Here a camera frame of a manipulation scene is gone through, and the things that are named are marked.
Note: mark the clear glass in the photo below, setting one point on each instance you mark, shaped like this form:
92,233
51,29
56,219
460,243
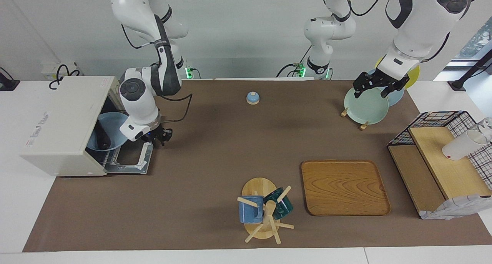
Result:
486,125

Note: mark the glass oven door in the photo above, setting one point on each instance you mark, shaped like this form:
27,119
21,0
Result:
130,168

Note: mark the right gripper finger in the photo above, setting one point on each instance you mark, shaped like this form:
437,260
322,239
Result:
168,133
160,140

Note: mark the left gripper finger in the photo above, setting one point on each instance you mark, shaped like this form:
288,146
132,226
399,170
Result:
361,89
390,91

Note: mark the wooden plate rack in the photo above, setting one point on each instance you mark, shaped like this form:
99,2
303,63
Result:
364,126

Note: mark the dark purple eggplant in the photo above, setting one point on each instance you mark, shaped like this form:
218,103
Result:
103,139

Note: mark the blue mug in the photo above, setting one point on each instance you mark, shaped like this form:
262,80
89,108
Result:
250,214

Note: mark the black desk object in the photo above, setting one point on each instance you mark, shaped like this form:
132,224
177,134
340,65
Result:
7,84

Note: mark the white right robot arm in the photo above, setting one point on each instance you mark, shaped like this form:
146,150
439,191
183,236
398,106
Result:
153,37

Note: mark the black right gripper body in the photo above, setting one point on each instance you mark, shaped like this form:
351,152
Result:
152,135

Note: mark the beige toaster oven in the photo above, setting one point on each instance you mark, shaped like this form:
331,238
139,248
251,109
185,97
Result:
61,125

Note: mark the light blue round plate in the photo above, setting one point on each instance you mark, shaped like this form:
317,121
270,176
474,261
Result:
115,127

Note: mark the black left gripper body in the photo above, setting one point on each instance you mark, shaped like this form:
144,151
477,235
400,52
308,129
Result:
384,78

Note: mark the light blue racked plate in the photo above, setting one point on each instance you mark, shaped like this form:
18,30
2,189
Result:
398,97

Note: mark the wooden serving tray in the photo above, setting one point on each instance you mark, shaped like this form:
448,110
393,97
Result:
344,187

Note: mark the wooden mug tree stand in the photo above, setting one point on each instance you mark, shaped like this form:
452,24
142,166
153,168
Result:
261,187

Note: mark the black stand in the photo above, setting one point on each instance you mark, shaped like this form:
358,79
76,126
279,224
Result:
467,73

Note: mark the dark green mug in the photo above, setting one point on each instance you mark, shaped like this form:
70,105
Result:
282,208

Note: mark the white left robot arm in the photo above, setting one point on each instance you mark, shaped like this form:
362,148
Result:
419,22

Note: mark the white cup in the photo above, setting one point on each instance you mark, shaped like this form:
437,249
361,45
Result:
461,146

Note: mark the yellow plate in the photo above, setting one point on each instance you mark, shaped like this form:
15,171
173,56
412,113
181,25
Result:
414,77

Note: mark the pale green plate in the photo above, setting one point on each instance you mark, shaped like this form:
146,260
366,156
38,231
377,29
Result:
365,108

